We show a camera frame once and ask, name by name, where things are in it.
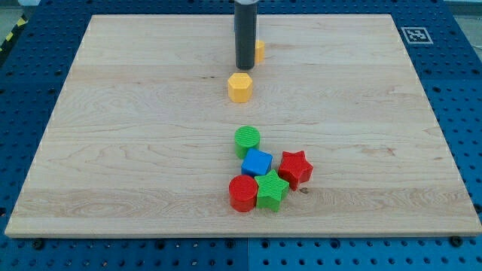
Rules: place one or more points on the white fiducial marker tag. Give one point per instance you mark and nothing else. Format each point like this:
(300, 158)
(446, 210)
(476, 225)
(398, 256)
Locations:
(416, 35)

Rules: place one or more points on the red star block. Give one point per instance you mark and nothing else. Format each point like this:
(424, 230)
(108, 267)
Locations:
(295, 168)

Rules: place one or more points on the yellow hexagon block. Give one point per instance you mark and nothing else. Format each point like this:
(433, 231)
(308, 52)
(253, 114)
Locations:
(240, 87)

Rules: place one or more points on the red cylinder block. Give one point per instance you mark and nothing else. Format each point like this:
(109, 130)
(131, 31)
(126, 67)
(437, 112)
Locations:
(243, 190)

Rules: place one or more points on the yellow heart block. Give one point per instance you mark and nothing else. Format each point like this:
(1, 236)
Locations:
(259, 51)

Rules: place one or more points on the green cylinder block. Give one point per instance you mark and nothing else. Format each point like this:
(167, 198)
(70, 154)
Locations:
(245, 138)

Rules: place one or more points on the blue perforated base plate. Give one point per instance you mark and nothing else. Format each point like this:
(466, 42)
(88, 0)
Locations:
(32, 77)

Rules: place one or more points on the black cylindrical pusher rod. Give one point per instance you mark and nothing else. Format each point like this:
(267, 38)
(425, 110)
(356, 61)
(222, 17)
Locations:
(245, 28)

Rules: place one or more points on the light wooden board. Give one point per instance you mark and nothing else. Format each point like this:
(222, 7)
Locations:
(140, 141)

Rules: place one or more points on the green star block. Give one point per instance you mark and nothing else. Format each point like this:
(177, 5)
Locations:
(271, 191)

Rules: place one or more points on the blue cube block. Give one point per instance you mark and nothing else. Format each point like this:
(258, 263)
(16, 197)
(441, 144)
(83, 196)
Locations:
(256, 163)

